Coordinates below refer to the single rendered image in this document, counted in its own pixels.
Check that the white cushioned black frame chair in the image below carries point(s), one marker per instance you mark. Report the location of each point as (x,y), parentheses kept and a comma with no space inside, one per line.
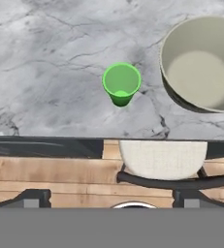
(162,160)

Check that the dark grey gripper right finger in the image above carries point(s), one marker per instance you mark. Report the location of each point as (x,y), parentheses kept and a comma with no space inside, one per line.
(187,194)

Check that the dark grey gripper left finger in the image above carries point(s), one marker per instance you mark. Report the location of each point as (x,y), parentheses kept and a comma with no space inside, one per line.
(36,195)

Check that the beige bowl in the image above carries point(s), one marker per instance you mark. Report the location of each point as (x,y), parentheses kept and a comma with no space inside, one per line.
(199,64)

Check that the green plastic cup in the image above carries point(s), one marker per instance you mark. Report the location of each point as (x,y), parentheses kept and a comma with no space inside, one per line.
(121,81)

